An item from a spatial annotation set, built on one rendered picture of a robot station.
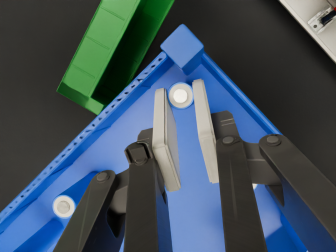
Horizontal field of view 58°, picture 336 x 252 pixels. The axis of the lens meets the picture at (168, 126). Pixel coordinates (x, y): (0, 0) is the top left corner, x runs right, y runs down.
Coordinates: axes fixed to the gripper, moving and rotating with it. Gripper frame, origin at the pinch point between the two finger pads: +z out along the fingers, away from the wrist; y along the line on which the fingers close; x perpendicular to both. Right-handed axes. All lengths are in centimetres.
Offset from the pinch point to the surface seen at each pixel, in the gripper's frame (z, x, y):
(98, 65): 30.2, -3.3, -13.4
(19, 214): 4.9, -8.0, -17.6
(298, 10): 39.1, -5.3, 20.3
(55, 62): 51, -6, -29
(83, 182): 3.4, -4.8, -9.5
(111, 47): 31.1, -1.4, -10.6
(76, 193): 1.3, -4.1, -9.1
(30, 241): 0.9, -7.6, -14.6
